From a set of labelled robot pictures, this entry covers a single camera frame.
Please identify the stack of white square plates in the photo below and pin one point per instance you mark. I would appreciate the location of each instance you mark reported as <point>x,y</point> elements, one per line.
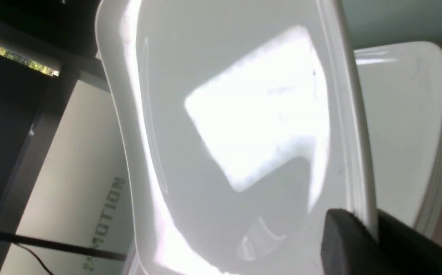
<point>402,91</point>

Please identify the large white rectangular plate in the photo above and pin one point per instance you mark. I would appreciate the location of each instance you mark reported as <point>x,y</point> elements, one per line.
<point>242,123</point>

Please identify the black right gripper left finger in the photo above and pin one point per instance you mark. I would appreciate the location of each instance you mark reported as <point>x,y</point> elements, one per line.
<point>347,248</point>

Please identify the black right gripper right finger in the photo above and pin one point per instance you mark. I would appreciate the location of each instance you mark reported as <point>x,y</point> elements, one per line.
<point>408,251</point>

